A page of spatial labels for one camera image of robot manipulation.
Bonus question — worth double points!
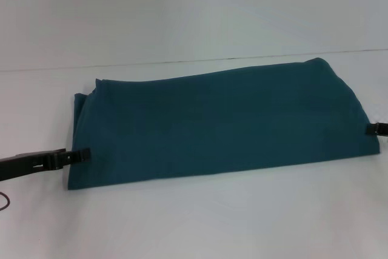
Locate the teal blue printed t-shirt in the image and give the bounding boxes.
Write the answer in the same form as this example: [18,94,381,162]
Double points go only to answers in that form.
[66,57,381,192]

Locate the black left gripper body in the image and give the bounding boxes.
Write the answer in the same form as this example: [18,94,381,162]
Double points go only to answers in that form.
[0,148,67,183]

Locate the left arm dark cable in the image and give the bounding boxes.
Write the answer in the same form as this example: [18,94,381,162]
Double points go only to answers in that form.
[0,191,12,212]

